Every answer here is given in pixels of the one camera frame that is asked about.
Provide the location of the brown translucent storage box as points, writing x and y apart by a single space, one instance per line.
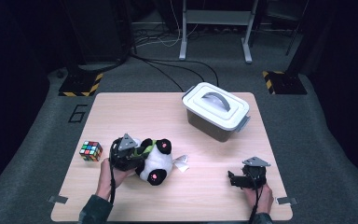
211 129

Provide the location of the white plastic tray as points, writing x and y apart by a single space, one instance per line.
214 105

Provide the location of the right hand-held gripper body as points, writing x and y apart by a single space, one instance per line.
254 175

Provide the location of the person's left hand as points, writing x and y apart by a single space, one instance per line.
108 179

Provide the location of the panda plush toy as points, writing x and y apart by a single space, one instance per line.
157 161

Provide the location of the white metal stand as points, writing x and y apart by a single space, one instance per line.
217 17

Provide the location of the colourful puzzle cube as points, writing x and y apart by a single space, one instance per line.
91 151

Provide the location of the grey tape strip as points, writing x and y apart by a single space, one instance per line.
57 199
286 200

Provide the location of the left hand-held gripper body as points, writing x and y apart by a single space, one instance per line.
126 157

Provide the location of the black yellow striped base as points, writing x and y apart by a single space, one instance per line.
80 84
284 83

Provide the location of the person's right hand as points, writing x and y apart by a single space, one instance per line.
262 199

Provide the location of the black tape floor mark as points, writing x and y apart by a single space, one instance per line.
77 113

